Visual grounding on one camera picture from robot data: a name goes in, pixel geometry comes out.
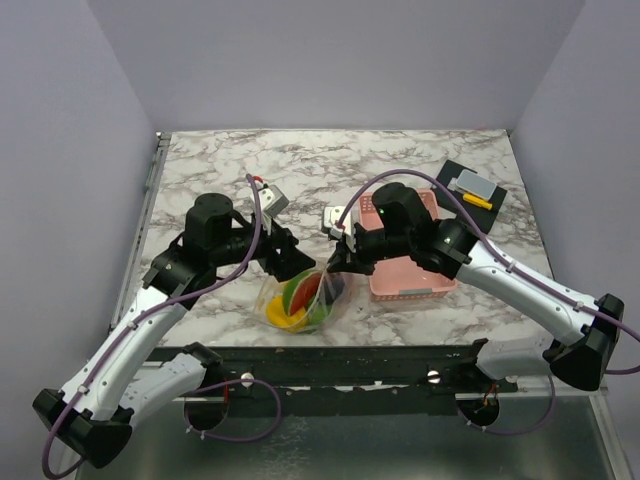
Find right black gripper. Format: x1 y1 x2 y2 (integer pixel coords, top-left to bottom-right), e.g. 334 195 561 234
327 224 413 276

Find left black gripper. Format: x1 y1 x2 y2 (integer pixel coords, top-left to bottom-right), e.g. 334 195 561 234
212 211 317 281

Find purple eggplant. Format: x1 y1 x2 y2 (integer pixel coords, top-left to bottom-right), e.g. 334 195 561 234
320 273 347 305

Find watermelon slice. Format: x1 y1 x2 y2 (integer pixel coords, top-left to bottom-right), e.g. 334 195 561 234
282 270 322 315

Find clear zip top bag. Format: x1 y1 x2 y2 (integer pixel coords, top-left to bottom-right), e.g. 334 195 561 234
253 268 356 334

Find green round fruit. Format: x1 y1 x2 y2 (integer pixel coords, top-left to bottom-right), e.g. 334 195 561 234
307 302 331 326

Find yellow bell pepper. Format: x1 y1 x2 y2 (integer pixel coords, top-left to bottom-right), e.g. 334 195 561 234
266 295 308 333

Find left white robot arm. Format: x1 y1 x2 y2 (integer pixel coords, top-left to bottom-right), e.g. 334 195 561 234
33 187 316 468

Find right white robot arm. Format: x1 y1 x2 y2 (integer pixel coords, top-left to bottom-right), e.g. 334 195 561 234
322 182 624 391

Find pink plastic basket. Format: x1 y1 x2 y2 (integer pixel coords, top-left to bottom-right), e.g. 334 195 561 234
358 189 458 302

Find yellow small tool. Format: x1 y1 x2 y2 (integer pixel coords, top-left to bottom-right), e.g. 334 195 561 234
463 193 493 211

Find black scale board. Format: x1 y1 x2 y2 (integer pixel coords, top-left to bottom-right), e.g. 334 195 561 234
436 160 507 234

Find grey rectangular box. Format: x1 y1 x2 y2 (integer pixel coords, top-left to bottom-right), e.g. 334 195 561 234
455 169 497 201

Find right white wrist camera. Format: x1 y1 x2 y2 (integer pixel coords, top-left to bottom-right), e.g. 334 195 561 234
321 206 355 252

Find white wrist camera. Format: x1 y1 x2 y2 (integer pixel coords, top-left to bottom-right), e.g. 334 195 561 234
321 206 355 252
246 174 289 235

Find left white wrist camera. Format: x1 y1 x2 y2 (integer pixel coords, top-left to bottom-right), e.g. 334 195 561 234
246 174 289 235

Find black mounting rail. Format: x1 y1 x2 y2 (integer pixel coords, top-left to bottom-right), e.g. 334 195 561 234
148 341 516 418

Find left aluminium frame rail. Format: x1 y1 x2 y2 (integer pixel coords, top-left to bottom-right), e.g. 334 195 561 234
109 132 172 332

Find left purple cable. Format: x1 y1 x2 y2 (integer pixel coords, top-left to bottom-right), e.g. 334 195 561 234
42 173 264 480

